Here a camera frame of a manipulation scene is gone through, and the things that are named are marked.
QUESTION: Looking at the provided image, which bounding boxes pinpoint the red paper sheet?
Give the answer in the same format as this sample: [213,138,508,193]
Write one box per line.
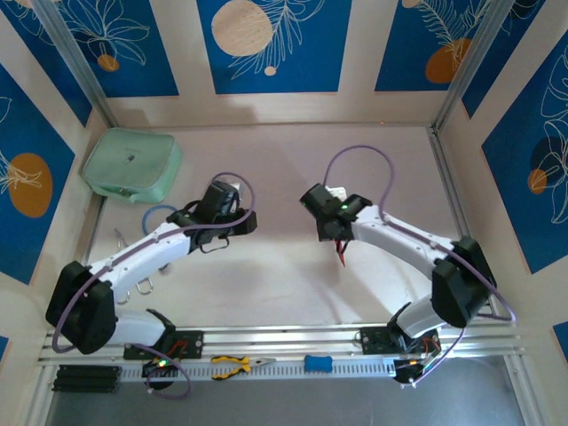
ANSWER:
[333,238,351,270]

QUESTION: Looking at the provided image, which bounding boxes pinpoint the grey metal sheet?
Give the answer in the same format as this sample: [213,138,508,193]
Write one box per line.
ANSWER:
[43,379,529,426]

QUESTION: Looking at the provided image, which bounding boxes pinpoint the blue stethoscope with metal earpieces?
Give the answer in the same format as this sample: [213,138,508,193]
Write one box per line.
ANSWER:
[142,203,179,235]

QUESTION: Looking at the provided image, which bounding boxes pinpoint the mint green zip case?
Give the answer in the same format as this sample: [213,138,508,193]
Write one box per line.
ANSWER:
[82,128,185,205]

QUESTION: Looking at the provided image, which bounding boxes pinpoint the blue sponge block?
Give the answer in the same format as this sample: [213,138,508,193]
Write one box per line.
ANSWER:
[304,354,333,373]

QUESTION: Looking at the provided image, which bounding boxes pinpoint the black profile stack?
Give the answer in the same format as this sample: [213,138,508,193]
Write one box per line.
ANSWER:
[51,364,122,394]

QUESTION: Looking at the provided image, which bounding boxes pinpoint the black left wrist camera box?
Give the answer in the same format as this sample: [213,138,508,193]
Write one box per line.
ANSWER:
[197,178,245,219]

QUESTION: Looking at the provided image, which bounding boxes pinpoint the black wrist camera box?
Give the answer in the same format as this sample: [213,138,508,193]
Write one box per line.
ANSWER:
[300,183,348,219]
[197,178,245,219]

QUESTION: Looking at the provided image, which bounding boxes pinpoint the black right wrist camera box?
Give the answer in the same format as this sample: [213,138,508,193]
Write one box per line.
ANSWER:
[300,183,348,219]

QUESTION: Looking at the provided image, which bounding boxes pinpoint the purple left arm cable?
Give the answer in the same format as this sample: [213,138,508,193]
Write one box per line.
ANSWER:
[52,171,256,399]

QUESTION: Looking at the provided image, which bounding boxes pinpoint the aluminium side rail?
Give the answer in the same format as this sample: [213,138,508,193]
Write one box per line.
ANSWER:
[428,126,501,320]
[82,194,108,272]

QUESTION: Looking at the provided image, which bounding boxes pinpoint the aluminium mounting rail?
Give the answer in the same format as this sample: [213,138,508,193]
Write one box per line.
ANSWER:
[37,319,527,366]

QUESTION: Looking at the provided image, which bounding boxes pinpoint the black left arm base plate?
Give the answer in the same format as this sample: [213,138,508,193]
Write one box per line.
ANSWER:
[122,329,205,360]

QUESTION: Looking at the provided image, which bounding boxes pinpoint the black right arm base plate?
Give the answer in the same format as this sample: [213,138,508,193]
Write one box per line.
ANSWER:
[359,326,440,356]

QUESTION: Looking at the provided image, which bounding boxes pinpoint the yellow handled pliers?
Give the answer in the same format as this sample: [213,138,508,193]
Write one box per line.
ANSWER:
[210,354,277,382]

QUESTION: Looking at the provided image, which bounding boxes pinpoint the slotted grey cable duct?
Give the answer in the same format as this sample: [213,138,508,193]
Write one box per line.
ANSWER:
[119,358,398,383]

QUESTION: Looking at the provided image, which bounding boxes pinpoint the blue floral wall panel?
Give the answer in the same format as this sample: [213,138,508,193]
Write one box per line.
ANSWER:
[0,64,77,286]
[481,33,568,275]
[57,0,180,99]
[196,0,354,95]
[374,0,493,93]

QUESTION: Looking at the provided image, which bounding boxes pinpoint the aluminium frame post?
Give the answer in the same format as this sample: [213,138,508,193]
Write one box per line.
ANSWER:
[430,0,518,134]
[33,0,120,130]

